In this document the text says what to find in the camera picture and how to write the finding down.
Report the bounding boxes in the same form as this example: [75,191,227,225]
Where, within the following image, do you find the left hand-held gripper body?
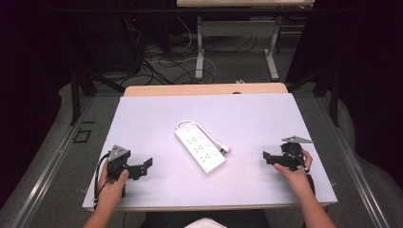
[106,144,132,181]

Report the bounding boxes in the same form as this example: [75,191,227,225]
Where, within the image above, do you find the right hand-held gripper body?
[279,136,315,173]

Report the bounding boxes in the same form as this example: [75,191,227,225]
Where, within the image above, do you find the person's right hand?
[273,149,314,198]

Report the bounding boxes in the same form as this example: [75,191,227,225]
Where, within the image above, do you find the person's left hand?
[96,161,130,211]

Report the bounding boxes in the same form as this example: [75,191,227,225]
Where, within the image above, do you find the white table cover board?
[82,92,338,212]

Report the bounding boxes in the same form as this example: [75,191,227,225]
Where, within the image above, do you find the white power strip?
[174,122,227,175]

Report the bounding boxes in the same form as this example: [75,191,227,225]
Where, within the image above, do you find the black metal stand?
[286,63,341,127]
[69,65,126,126]

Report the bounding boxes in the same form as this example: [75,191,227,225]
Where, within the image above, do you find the person's dark trousers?
[140,208,271,228]

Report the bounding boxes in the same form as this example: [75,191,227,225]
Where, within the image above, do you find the wooden table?
[123,82,289,98]

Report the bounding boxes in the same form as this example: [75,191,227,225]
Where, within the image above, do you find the person's white shirt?
[184,218,228,228]

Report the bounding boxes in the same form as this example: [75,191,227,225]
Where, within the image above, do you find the black equipment cabinet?
[75,13,142,73]

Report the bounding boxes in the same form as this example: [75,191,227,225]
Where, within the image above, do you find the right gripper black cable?
[289,148,316,194]

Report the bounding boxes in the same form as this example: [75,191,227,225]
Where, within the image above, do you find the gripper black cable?
[289,148,316,194]
[93,152,110,210]

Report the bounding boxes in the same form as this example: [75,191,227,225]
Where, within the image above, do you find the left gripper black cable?
[93,152,110,210]

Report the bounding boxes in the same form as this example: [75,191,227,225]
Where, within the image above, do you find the black floor socket frame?
[72,128,93,144]

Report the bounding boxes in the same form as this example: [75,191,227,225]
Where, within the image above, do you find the white power strip cable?
[176,120,226,152]

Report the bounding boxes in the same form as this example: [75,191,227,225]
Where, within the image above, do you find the metal floor rail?
[10,96,96,228]
[317,96,391,228]

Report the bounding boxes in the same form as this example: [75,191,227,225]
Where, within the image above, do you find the black floor cable bundle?
[122,17,259,87]

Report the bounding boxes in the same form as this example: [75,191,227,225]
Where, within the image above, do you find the white floor cable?
[147,16,219,85]

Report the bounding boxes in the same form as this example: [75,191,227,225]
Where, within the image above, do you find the white metal desk frame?
[176,0,316,82]

